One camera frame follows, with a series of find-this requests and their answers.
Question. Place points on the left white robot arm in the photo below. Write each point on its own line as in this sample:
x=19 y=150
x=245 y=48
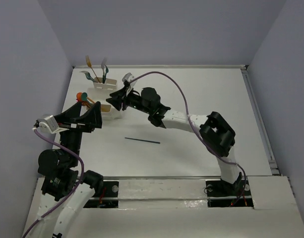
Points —
x=67 y=186

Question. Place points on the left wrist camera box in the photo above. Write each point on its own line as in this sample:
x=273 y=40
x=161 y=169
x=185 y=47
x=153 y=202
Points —
x=48 y=124

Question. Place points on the pink handled silver fork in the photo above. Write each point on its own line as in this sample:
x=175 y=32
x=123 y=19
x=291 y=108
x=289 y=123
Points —
x=104 y=62

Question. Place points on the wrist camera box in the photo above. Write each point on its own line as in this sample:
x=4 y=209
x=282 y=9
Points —
x=128 y=83
x=48 y=124

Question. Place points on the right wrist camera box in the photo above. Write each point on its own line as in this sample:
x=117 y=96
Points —
x=128 y=83

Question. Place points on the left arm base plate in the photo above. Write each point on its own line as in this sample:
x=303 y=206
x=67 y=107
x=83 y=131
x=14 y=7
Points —
x=107 y=197

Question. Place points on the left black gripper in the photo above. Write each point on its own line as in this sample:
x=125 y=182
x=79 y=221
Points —
x=76 y=126

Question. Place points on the white utensil organizer tray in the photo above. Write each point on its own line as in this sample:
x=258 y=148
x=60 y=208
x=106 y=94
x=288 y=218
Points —
x=100 y=92

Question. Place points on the teal spoon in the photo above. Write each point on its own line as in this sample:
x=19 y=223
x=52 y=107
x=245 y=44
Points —
x=84 y=98

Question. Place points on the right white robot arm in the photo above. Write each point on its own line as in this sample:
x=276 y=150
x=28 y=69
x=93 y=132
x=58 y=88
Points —
x=212 y=130

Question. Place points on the orange gold fork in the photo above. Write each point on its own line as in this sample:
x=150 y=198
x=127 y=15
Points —
x=88 y=62

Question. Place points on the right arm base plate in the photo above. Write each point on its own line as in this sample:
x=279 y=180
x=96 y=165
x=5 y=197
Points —
x=220 y=197

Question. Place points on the dark blue chopstick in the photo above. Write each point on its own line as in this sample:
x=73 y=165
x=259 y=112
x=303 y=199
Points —
x=143 y=140

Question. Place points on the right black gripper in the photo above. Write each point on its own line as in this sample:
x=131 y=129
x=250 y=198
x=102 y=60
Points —
x=120 y=96

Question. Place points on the teal fork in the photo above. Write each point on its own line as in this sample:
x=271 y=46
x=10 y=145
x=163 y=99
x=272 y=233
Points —
x=89 y=77
x=105 y=74

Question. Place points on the orange copper spoon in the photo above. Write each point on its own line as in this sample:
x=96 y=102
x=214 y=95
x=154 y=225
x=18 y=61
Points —
x=79 y=96

